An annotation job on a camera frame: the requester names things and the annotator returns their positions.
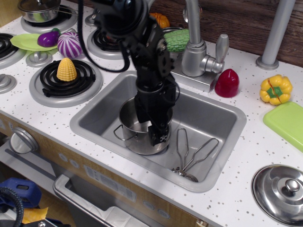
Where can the front right black burner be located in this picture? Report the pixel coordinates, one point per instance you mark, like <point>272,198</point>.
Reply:
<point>48,90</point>

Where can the steel bowl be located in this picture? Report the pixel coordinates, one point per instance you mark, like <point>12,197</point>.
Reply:
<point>173,55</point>

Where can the silver stove knob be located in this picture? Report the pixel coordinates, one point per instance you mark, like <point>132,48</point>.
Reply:
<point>7,83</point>
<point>90,20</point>
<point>39,59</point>

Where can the yellow toy bell pepper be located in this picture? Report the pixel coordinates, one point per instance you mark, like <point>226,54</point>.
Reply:
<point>276,90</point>

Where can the stainless steel pot lid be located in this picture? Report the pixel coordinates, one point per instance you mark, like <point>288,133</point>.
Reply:
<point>278,191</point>

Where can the grey sink basin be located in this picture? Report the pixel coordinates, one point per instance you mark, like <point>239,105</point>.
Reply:
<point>202,117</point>

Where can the green plastic cutting board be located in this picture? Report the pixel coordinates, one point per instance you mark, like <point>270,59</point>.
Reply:
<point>287,121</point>

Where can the purple toy eggplant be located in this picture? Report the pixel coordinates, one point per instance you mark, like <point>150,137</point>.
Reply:
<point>49,39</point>

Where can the silver oven dial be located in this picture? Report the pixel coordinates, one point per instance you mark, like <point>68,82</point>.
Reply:
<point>21,142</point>

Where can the silver back stove knob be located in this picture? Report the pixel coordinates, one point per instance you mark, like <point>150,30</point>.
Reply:
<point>90,20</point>

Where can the back left burner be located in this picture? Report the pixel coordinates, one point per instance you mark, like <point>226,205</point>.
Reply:
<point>65,20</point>

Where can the silver toy faucet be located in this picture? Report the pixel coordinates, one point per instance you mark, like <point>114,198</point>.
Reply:
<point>195,67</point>

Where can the black burner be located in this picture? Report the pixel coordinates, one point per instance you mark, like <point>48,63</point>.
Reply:
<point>48,90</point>
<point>102,46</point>
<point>9,54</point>

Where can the metal wire tongs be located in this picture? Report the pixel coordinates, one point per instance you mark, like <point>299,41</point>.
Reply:
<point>189,159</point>

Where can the grey vertical pole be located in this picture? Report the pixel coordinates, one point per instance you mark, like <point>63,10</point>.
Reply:
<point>268,61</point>

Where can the small lidded steel pot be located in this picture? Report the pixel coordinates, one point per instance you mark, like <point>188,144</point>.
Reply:
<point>41,11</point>

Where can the silver left stove knob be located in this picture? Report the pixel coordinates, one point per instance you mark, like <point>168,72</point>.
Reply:
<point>7,83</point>

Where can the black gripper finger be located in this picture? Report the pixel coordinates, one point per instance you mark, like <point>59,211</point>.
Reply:
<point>142,115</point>
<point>158,136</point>

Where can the orange toy pumpkin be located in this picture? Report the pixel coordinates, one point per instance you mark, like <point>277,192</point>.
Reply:
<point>161,19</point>

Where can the green toy bitter gourd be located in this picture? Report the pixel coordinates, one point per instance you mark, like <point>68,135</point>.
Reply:
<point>177,40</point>

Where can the purple striped toy onion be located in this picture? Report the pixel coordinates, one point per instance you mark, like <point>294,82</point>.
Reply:
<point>69,45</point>

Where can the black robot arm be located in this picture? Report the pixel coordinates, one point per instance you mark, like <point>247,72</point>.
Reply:
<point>141,39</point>

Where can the light green plastic plate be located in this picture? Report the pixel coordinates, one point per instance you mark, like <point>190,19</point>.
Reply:
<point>29,42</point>

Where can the blue tool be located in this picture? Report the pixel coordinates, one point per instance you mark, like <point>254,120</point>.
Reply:
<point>19,194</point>

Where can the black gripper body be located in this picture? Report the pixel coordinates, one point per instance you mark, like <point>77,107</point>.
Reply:
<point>158,100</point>

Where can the yellow toy corn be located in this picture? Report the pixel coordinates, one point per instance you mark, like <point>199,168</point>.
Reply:
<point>66,70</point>

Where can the left black burner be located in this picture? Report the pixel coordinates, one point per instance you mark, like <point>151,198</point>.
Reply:
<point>9,54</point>

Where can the grey oven door handle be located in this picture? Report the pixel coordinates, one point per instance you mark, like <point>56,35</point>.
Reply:
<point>86,214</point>

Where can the back right black burner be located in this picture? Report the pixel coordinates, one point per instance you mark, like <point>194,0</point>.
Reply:
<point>102,46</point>

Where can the red toy pepper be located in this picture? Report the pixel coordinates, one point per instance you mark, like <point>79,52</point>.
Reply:
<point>227,84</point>

